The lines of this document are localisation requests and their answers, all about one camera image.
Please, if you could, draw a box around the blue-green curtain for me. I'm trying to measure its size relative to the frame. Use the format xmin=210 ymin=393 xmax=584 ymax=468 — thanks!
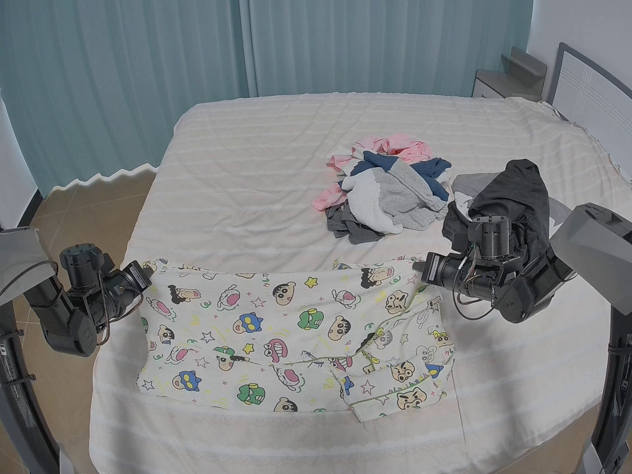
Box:
xmin=236 ymin=0 xmax=537 ymax=100
xmin=0 ymin=0 xmax=256 ymax=202

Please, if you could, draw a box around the bed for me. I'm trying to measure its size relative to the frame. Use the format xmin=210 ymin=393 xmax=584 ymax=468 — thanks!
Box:
xmin=89 ymin=42 xmax=632 ymax=474

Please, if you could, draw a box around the black garment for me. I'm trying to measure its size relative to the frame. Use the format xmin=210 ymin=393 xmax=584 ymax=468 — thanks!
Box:
xmin=442 ymin=158 xmax=552 ymax=275

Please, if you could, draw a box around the grey bedside table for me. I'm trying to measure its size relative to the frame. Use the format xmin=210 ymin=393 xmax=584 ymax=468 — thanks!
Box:
xmin=473 ymin=47 xmax=549 ymax=102

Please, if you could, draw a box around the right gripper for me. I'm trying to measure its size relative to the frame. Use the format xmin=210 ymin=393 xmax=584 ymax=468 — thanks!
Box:
xmin=412 ymin=251 xmax=465 ymax=289

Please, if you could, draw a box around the white printed pyjama top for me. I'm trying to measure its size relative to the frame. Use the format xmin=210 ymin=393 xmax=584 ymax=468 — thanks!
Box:
xmin=136 ymin=257 xmax=458 ymax=423

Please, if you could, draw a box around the black cable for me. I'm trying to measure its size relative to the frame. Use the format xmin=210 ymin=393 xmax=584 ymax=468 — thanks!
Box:
xmin=0 ymin=260 xmax=61 ymax=301
xmin=453 ymin=283 xmax=495 ymax=322

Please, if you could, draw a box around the pile of clothes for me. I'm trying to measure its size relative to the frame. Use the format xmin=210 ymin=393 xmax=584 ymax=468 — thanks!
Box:
xmin=310 ymin=134 xmax=453 ymax=246

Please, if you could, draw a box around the grey garment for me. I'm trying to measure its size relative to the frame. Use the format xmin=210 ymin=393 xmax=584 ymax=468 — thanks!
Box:
xmin=452 ymin=173 xmax=576 ymax=231

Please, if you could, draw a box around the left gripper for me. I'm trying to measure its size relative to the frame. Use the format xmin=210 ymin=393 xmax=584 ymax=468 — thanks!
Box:
xmin=113 ymin=260 xmax=155 ymax=315

